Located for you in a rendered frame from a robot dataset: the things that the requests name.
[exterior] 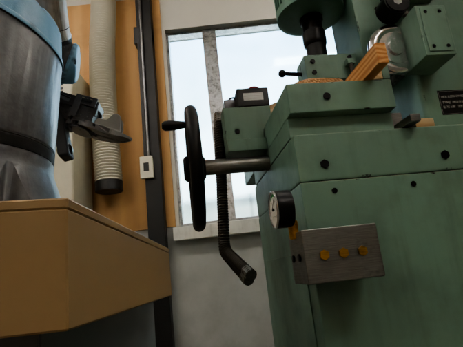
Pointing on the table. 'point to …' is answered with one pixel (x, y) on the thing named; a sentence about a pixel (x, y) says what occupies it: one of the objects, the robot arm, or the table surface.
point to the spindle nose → (313, 34)
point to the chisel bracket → (324, 66)
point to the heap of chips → (319, 80)
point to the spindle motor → (294, 9)
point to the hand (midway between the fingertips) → (125, 140)
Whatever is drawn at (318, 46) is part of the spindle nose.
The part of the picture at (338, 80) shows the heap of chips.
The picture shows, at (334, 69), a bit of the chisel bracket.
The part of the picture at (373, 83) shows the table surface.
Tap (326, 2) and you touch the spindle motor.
